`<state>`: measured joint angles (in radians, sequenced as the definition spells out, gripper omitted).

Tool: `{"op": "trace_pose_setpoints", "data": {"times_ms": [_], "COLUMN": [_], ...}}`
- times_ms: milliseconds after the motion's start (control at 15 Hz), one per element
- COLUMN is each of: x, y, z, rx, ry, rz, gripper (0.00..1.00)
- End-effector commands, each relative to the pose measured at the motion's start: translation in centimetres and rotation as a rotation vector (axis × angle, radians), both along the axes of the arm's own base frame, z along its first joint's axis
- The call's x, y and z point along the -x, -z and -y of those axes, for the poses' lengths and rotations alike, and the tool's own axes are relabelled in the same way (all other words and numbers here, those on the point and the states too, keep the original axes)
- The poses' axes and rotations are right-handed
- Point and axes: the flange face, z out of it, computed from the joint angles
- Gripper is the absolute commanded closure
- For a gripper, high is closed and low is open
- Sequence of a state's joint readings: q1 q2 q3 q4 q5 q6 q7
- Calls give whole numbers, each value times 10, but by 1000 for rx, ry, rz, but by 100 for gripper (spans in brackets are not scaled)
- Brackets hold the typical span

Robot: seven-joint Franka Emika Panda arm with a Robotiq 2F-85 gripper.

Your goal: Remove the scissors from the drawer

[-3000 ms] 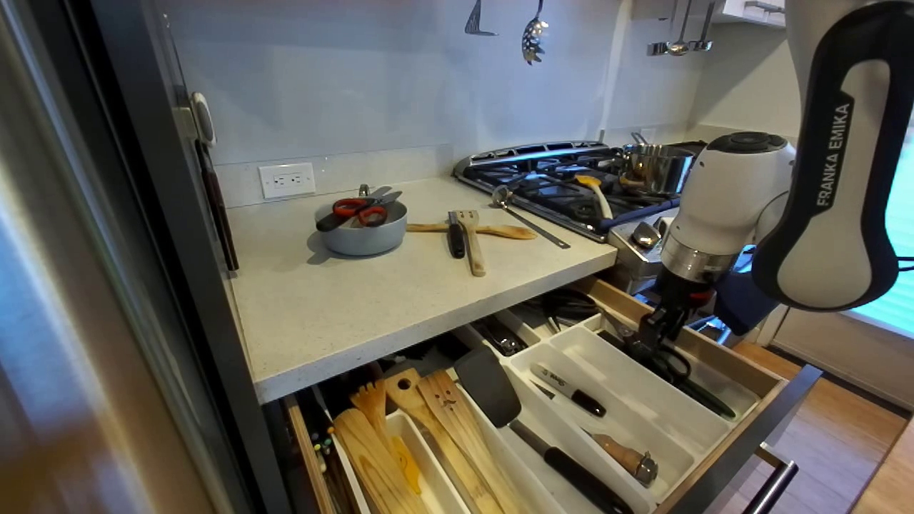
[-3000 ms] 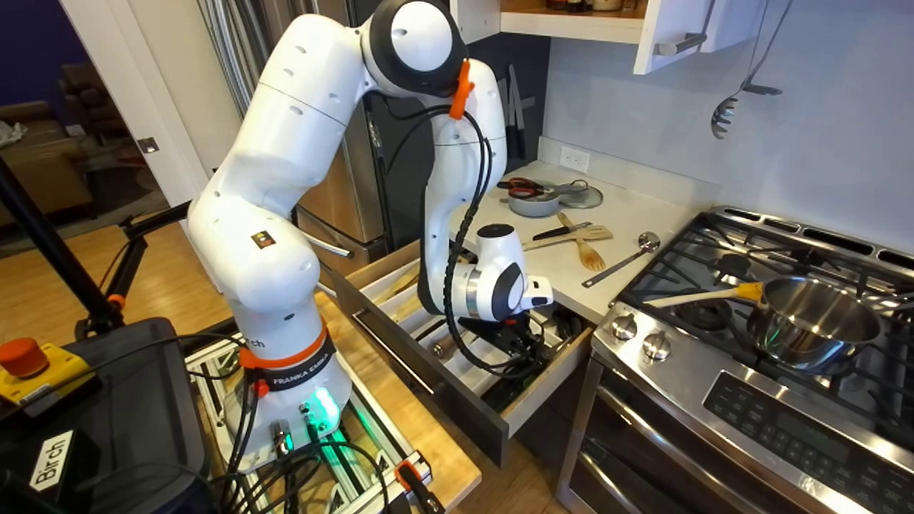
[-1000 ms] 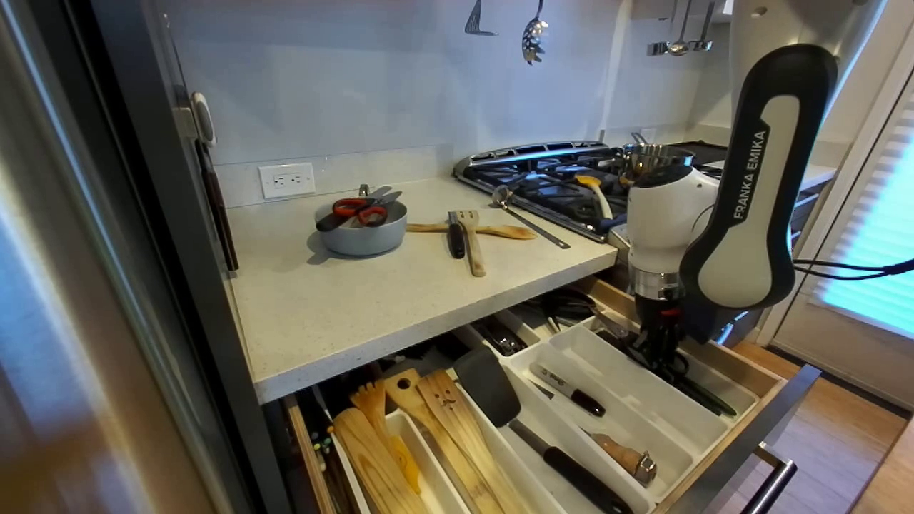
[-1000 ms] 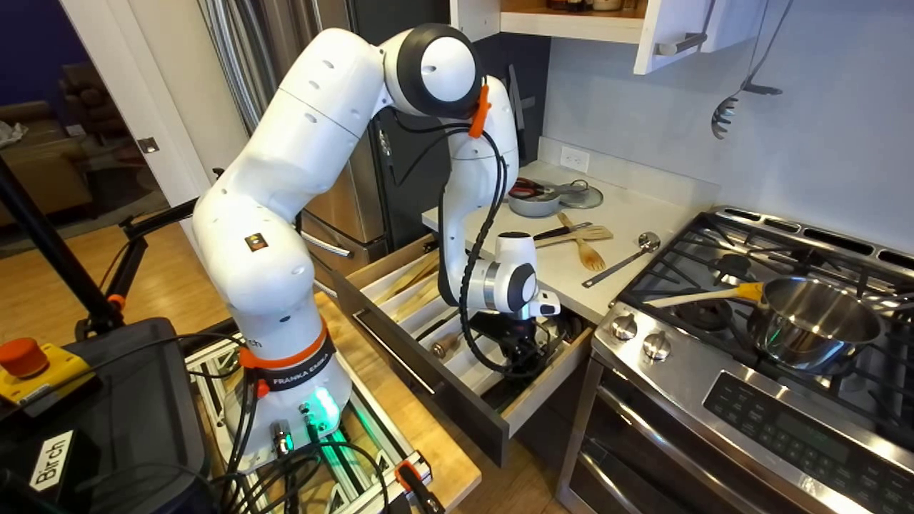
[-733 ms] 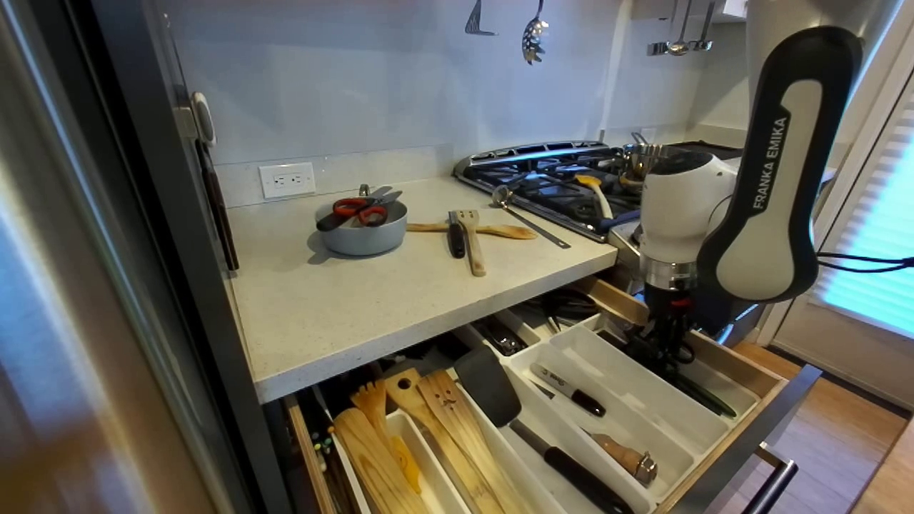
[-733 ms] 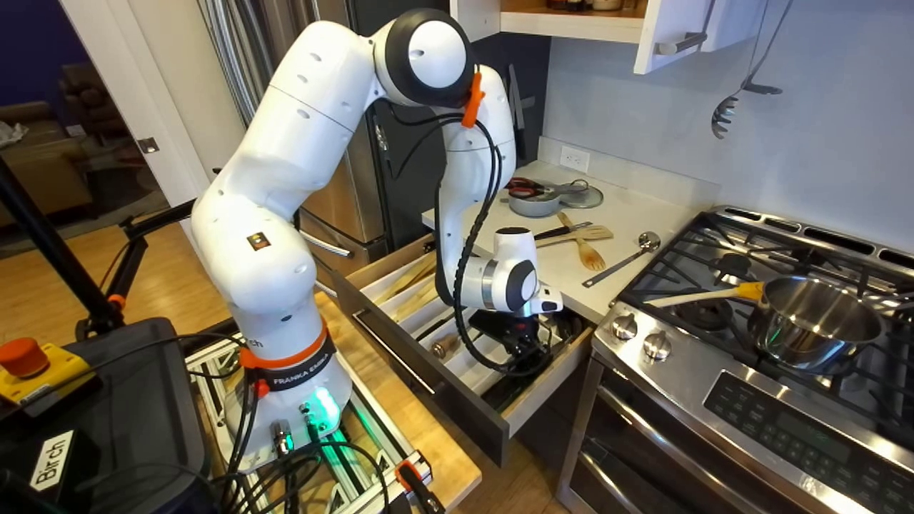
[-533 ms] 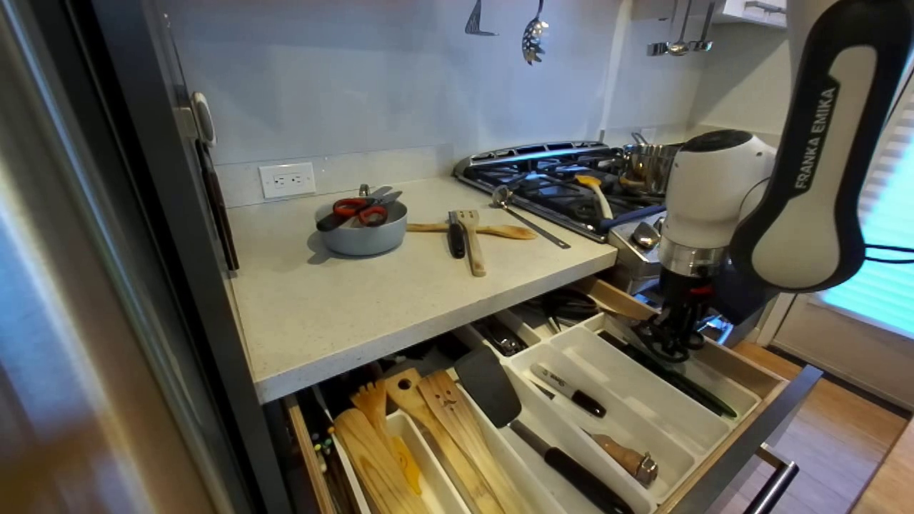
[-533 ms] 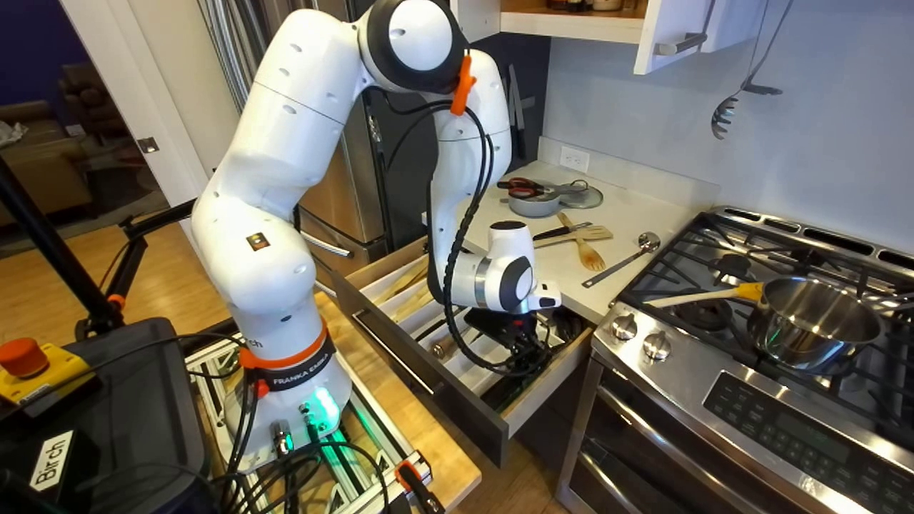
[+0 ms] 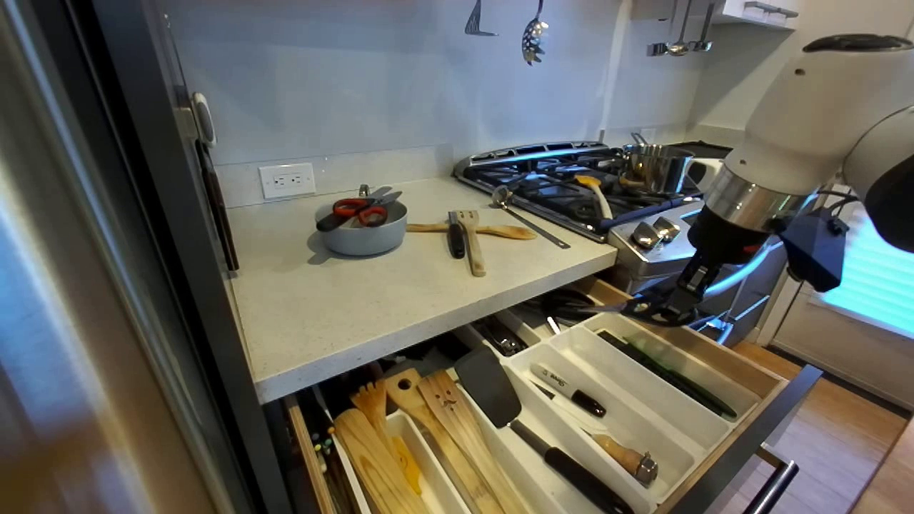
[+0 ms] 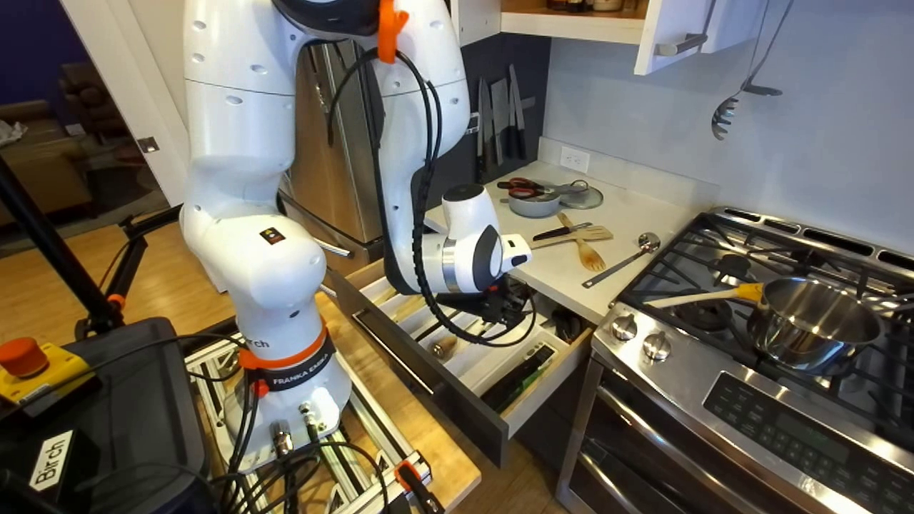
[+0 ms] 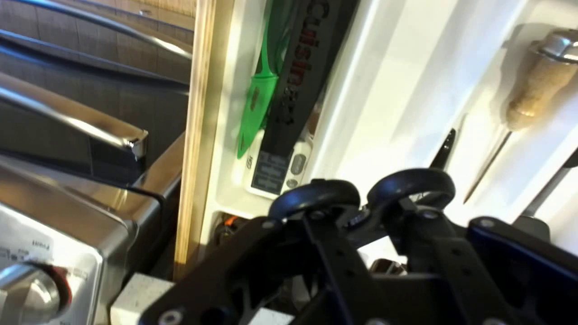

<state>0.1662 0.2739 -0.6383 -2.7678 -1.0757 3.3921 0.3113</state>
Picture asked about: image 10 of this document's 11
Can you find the black tripod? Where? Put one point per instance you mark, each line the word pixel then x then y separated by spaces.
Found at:
pixel 58 252

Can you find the wooden kitchen drawer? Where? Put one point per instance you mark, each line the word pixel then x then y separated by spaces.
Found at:
pixel 446 402

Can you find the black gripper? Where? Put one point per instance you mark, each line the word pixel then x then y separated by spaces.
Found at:
pixel 496 302

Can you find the stainless steel pot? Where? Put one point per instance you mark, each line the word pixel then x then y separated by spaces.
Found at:
pixel 811 325

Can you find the glass pot lid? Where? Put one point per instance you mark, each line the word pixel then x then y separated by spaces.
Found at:
pixel 584 195

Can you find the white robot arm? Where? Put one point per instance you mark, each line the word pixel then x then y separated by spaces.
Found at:
pixel 246 144

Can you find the white cabinet door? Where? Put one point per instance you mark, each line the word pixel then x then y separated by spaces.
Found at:
pixel 688 34

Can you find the brown sofa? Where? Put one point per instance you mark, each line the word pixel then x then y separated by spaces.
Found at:
pixel 38 162

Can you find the white printed label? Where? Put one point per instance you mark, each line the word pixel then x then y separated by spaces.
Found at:
pixel 54 462

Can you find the wooden spatula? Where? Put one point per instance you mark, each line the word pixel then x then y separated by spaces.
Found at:
pixel 586 252

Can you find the red kitchen tool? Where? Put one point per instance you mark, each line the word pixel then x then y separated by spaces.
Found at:
pixel 519 188

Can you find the white wall outlet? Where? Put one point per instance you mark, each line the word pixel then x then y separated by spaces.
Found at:
pixel 576 158

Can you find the green plastic item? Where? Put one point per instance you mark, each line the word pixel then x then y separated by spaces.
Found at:
pixel 531 373

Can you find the stainless steel gas stove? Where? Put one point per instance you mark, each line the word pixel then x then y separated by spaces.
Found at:
pixel 745 402

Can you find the white plastic cutlery tray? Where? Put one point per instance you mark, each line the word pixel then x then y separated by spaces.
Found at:
pixel 418 316

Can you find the grey bowl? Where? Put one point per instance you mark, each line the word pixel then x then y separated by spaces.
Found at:
pixel 534 205

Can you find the hanging black slotted spoon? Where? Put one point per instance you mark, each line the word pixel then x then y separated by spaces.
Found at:
pixel 731 116

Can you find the wall mounted knife set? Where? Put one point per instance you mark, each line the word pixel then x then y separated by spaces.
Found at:
pixel 504 105

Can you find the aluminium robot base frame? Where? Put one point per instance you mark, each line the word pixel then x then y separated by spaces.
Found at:
pixel 358 458

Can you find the wooden table board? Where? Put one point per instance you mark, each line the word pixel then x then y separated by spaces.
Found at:
pixel 418 419

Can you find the red emergency stop button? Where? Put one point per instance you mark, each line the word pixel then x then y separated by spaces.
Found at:
pixel 25 362

